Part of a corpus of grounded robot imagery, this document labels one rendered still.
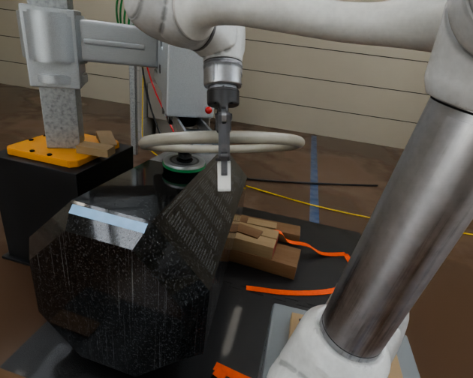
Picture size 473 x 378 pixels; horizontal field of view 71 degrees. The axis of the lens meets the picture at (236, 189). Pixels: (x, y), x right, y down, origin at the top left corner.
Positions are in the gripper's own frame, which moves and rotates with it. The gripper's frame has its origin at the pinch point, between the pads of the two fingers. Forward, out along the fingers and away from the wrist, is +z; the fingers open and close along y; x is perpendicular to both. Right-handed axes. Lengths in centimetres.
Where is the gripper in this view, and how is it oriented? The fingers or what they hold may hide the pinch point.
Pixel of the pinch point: (224, 176)
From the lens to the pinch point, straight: 77.5
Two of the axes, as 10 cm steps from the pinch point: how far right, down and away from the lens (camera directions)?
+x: -10.0, 0.1, -0.6
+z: 0.1, 10.0, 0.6
